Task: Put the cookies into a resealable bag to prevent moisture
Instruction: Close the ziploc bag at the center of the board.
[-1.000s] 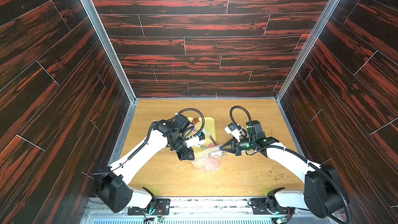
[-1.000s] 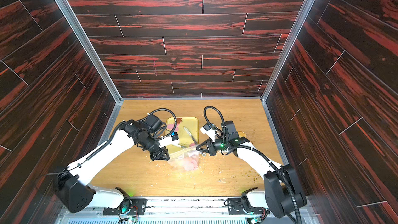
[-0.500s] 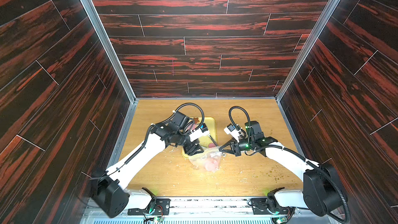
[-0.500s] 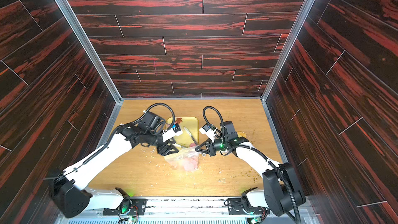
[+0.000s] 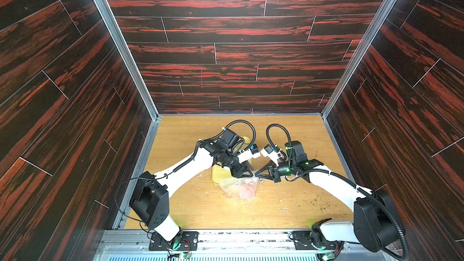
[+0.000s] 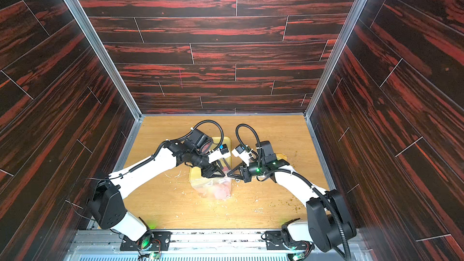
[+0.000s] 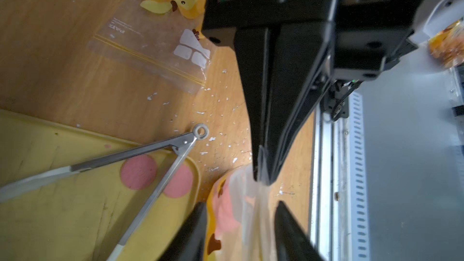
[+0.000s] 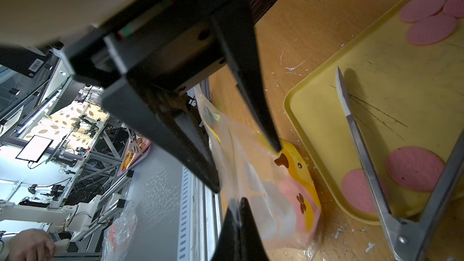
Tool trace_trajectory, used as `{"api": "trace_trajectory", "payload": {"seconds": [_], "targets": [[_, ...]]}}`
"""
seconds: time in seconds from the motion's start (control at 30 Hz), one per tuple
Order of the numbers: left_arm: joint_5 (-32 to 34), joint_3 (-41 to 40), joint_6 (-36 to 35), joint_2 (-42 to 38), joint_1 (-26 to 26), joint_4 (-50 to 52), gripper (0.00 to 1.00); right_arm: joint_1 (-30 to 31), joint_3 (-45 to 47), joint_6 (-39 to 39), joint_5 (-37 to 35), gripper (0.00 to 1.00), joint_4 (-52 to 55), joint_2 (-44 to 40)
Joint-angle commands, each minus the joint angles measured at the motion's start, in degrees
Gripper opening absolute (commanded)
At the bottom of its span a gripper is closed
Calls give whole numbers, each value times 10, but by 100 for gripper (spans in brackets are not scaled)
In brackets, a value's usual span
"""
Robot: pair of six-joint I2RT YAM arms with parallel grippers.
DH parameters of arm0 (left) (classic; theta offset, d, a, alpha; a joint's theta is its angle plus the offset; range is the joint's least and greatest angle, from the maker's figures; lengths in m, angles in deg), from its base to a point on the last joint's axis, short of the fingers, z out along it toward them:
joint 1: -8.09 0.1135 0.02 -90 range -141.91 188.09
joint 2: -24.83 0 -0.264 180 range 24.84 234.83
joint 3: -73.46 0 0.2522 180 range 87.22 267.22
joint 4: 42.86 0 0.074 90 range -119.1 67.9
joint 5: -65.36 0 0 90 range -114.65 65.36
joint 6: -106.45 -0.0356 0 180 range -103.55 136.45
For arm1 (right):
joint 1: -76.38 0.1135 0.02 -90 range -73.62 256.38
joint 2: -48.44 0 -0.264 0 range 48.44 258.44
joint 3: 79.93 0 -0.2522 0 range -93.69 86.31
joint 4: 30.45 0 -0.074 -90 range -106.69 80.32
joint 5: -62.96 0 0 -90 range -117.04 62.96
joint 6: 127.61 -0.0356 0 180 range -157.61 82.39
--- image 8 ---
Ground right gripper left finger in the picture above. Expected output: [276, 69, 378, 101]
[211, 199, 240, 261]

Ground yellow tray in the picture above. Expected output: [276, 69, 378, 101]
[284, 0, 464, 225]

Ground pink round cookie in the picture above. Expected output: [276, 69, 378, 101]
[442, 0, 464, 19]
[406, 14, 458, 46]
[341, 169, 377, 213]
[385, 146, 445, 192]
[399, 0, 447, 23]

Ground metal tongs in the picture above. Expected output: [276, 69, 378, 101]
[335, 67, 464, 261]

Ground person hand in background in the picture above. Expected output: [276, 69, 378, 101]
[7, 229, 56, 261]

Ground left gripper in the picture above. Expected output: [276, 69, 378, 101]
[65, 0, 282, 193]

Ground background monitor screen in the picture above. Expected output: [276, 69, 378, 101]
[16, 135, 53, 163]

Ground clear resealable bag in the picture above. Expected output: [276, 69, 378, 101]
[193, 86, 322, 261]

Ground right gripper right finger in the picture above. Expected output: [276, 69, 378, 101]
[240, 198, 269, 261]

